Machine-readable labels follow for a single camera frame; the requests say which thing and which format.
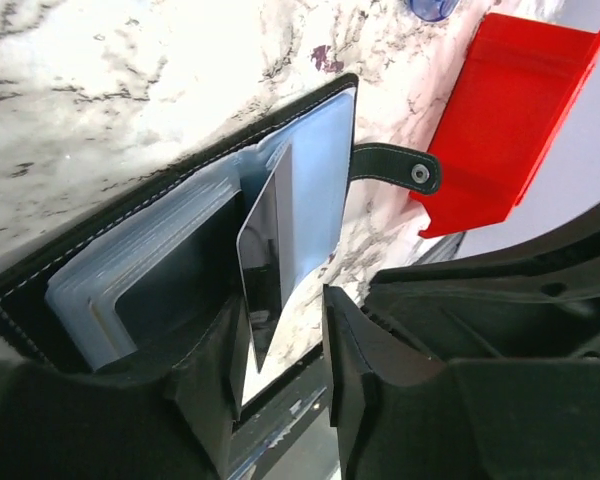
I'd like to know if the red plastic bin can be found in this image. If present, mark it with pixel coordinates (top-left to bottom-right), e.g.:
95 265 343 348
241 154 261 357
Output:
412 13 600 238

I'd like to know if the dark credit card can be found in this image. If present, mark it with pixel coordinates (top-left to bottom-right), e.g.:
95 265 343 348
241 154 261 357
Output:
114 192 245 350

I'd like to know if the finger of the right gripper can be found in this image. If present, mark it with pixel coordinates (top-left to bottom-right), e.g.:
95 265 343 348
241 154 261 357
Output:
362 202 600 358

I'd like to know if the blue red screwdriver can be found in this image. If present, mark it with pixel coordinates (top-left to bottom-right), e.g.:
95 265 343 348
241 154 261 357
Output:
406 0 459 23

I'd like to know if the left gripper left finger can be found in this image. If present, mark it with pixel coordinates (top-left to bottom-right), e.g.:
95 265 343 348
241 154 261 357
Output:
0 299 249 479

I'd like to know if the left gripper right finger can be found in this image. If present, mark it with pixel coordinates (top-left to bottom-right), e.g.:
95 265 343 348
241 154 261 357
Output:
323 286 600 479

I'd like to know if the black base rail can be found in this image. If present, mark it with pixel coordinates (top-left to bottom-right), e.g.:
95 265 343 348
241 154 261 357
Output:
227 345 338 479

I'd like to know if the black card holder wallet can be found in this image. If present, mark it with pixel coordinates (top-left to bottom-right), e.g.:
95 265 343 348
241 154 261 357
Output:
0 74 442 373

